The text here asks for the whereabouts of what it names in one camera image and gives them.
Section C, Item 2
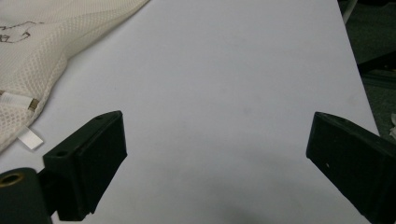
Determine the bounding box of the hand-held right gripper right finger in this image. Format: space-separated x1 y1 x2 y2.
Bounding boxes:
305 111 396 224

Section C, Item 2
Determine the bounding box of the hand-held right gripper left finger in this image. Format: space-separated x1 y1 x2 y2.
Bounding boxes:
42 110 128 222

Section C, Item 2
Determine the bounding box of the white crumpled paper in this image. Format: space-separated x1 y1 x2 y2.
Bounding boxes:
389 113 396 140

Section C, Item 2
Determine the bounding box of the dark metal stand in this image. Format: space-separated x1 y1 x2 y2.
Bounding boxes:
357 50 396 90

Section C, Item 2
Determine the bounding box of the cream mesh laundry bag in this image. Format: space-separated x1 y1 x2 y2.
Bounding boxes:
0 0 151 154

